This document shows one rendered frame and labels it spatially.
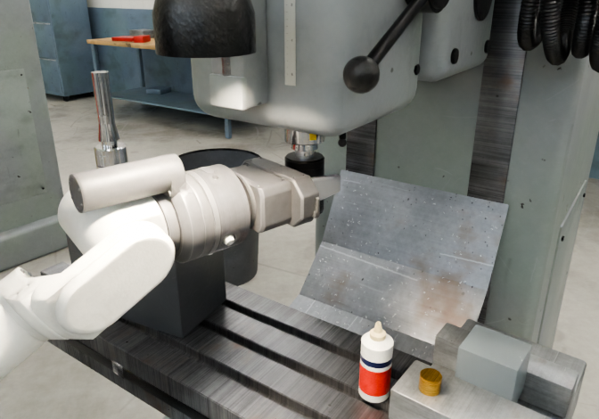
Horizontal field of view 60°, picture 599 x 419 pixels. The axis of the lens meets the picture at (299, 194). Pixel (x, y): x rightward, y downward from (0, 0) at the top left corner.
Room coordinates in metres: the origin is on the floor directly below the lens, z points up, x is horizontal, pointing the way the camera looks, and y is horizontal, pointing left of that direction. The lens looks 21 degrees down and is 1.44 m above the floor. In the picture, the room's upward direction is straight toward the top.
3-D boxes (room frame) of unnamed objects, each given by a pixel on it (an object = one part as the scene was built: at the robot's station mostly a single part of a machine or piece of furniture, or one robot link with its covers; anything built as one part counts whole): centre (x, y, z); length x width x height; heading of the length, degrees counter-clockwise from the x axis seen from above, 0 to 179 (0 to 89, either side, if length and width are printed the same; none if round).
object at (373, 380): (0.54, -0.10, 1.01); 0.04 x 0.04 x 0.11
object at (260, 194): (0.53, 0.06, 1.23); 0.13 x 0.12 x 0.10; 40
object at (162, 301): (0.75, 0.25, 1.05); 0.22 x 0.12 x 0.20; 64
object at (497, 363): (0.45, -0.20, 1.07); 0.06 x 0.05 x 0.06; 53
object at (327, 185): (0.56, -0.03, 1.23); 0.06 x 0.02 x 0.03; 130
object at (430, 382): (0.43, -0.13, 1.07); 0.02 x 0.02 x 0.02
